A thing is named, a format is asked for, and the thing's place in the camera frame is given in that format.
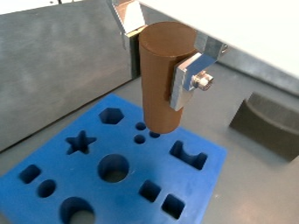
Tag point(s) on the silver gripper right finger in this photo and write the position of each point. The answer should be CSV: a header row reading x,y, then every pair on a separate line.
x,y
190,75

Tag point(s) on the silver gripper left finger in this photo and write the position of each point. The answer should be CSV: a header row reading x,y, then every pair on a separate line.
x,y
128,16

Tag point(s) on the brown cylinder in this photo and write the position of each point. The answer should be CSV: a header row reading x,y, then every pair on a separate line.
x,y
166,43

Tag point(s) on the blue foam shape board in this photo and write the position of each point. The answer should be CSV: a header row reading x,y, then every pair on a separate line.
x,y
108,166

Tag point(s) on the black curved cradle stand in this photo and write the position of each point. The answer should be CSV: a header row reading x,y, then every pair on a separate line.
x,y
271,124

